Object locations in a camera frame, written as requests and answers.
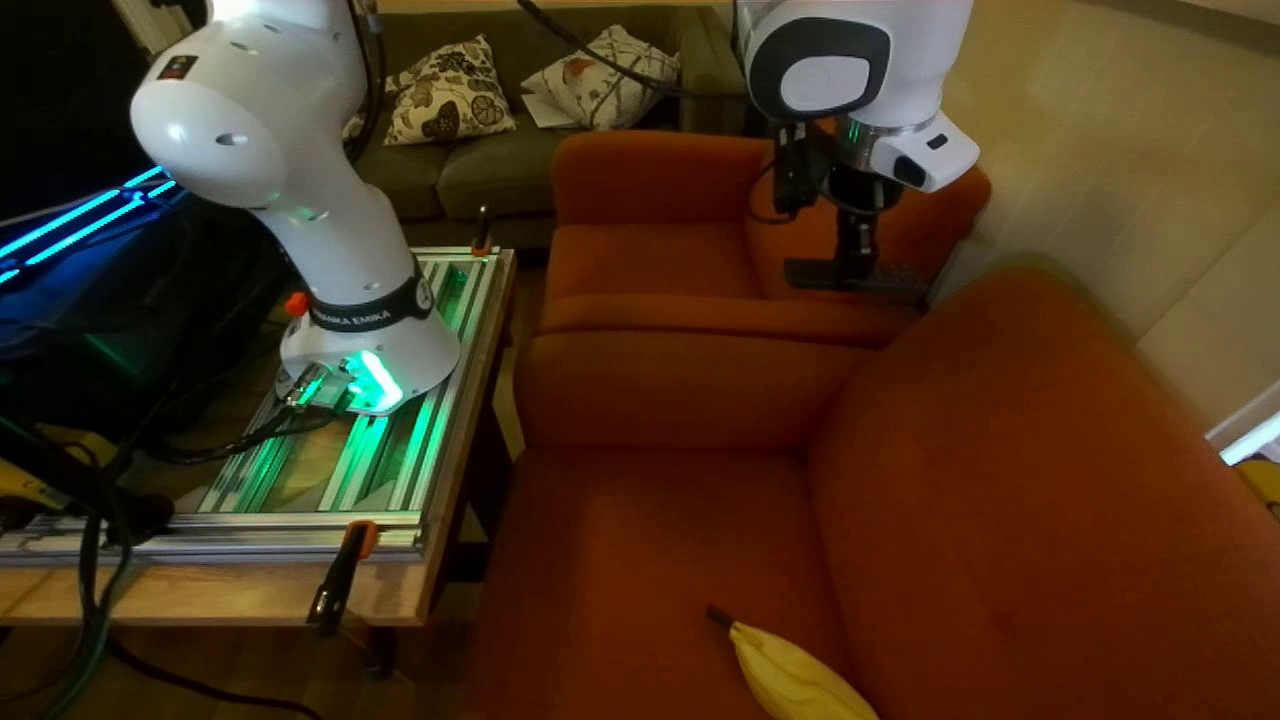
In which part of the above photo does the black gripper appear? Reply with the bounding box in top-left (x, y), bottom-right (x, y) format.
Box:
top-left (826, 163), bottom-right (912, 273)

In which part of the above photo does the black remote control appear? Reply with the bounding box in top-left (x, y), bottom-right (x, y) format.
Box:
top-left (780, 256), bottom-right (937, 308)

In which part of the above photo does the grey sofa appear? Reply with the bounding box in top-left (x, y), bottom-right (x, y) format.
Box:
top-left (334, 3), bottom-right (750, 253)

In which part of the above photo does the floral cushion light pattern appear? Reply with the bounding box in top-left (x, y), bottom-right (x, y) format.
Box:
top-left (514, 22), bottom-right (685, 137)

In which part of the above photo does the orange armchair with banana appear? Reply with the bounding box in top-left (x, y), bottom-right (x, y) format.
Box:
top-left (471, 259), bottom-right (1280, 720)

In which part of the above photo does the orange black clamp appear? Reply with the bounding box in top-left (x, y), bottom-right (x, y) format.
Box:
top-left (469, 196), bottom-right (498, 259)
top-left (305, 518), bottom-right (382, 633)

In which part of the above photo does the floral cushion dark pattern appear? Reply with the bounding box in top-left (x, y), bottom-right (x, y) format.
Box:
top-left (377, 34), bottom-right (520, 152)

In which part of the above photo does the yellow banana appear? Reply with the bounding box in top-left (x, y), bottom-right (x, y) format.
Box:
top-left (705, 606), bottom-right (883, 720)

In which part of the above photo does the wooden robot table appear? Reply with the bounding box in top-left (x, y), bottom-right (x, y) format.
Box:
top-left (0, 243), bottom-right (523, 642)

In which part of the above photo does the blue glowing light strip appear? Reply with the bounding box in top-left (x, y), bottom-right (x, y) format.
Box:
top-left (0, 163), bottom-right (179, 292)

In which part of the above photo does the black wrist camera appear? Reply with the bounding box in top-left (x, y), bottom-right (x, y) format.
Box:
top-left (767, 122), bottom-right (841, 221)

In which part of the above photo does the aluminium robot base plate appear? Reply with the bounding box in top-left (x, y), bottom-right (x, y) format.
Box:
top-left (0, 243), bottom-right (514, 571)

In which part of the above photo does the black floor cable bundle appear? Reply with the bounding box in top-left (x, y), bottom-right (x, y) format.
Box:
top-left (0, 413), bottom-right (290, 720)

